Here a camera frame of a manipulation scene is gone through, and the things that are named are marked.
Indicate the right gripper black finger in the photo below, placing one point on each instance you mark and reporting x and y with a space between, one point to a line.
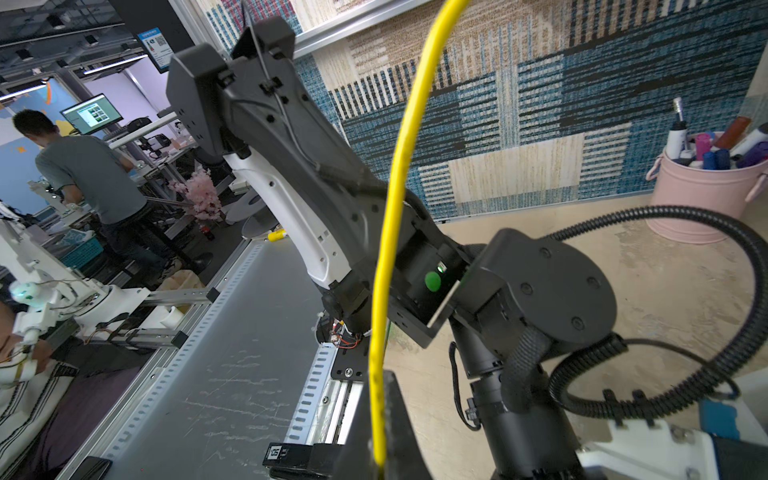
404 457

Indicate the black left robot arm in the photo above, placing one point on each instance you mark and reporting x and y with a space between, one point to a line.
529 316

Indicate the pink pen cup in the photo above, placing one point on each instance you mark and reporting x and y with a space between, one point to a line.
722 171

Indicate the person in grey shirt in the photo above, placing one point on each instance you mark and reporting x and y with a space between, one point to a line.
85 169

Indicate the computer monitor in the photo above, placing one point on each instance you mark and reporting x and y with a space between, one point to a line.
92 115

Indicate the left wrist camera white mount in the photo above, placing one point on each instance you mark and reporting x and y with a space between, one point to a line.
729 444

